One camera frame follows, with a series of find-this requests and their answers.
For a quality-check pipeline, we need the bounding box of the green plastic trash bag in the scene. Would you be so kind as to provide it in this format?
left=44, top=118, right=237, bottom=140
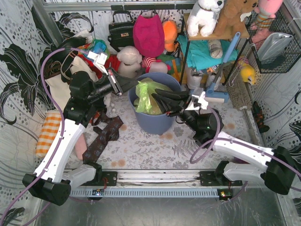
left=133, top=78, right=171, bottom=115

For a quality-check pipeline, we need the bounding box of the blue trash bin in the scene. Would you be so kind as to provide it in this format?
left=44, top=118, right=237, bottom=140
left=128, top=72, right=181, bottom=135

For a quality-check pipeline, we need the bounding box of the blue lint roller mop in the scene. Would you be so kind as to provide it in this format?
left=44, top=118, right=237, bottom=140
left=205, top=32, right=241, bottom=103

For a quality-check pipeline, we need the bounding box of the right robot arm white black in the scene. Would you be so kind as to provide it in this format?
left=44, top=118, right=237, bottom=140
left=152, top=88, right=301, bottom=195

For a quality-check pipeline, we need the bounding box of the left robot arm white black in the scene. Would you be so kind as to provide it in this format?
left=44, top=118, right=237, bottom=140
left=22, top=68, right=139, bottom=206

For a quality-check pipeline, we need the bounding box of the cream canvas tote bag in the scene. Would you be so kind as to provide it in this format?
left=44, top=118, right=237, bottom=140
left=45, top=56, right=98, bottom=111

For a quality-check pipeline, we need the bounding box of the red cloth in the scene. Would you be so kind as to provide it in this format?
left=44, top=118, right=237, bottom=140
left=104, top=55, right=121, bottom=71

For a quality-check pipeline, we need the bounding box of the white sneakers pair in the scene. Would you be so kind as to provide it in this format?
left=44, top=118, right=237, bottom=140
left=185, top=67, right=217, bottom=89

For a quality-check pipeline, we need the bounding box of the white sheep plush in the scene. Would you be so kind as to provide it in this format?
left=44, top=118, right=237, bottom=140
left=117, top=46, right=142, bottom=78

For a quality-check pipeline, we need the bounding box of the colourful printed cloth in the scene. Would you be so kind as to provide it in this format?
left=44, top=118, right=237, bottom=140
left=80, top=39, right=110, bottom=57

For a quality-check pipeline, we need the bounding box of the pink white pig plush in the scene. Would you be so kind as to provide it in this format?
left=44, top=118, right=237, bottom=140
left=142, top=57, right=171, bottom=73

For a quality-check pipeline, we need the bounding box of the teal folded cloth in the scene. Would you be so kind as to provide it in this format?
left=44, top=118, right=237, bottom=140
left=177, top=35, right=238, bottom=70

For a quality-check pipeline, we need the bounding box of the black leather handbag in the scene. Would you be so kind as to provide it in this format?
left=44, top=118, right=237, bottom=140
left=107, top=10, right=135, bottom=52

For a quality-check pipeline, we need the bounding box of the dark floral necktie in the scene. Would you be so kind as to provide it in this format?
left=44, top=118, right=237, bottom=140
left=82, top=111, right=123, bottom=164

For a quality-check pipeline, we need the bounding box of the beige chenille duster mop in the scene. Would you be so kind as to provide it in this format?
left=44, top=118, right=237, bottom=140
left=226, top=70, right=252, bottom=110

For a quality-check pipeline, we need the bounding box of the magenta felt hat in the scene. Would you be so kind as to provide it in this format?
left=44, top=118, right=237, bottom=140
left=133, top=14, right=165, bottom=57

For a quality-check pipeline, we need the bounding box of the yellow duck plush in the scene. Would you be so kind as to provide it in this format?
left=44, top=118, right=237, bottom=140
left=238, top=57, right=255, bottom=85

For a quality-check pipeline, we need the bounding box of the orange plush toy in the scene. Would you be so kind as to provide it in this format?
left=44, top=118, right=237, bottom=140
left=162, top=20, right=178, bottom=52

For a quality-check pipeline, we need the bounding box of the pink sponge roll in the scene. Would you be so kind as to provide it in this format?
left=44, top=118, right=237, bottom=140
left=74, top=134, right=87, bottom=160

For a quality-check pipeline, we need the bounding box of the orange checked towel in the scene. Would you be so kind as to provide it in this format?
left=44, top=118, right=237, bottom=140
left=35, top=110, right=61, bottom=158

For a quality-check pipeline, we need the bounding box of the white dog plush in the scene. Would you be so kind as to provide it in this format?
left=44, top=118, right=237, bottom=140
left=187, top=0, right=224, bottom=37

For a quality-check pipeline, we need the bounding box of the black metal shelf rack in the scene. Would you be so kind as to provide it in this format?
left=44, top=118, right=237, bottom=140
left=177, top=13, right=256, bottom=91

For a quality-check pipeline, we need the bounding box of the brown teddy bear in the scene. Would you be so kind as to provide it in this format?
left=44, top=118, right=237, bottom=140
left=214, top=0, right=258, bottom=35

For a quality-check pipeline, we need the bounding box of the silver foil pouch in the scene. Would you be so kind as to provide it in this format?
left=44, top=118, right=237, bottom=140
left=257, top=32, right=294, bottom=61

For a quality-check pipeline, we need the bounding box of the pink plush toy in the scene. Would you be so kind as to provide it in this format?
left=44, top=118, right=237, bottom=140
left=250, top=0, right=283, bottom=30

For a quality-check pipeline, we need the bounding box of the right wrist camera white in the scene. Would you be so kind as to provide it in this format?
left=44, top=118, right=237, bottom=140
left=185, top=87, right=208, bottom=111

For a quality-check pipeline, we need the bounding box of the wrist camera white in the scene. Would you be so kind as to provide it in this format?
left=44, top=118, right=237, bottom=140
left=87, top=51, right=108, bottom=75
left=185, top=87, right=208, bottom=111

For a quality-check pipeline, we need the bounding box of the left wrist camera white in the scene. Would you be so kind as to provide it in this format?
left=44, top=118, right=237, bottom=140
left=87, top=51, right=108, bottom=75

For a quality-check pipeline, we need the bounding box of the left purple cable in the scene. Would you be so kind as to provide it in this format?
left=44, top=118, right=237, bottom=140
left=1, top=48, right=91, bottom=226

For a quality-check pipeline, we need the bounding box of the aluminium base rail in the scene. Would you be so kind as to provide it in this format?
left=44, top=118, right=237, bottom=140
left=65, top=168, right=289, bottom=198

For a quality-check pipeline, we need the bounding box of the black wire basket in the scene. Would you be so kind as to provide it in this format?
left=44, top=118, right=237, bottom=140
left=246, top=11, right=301, bottom=74

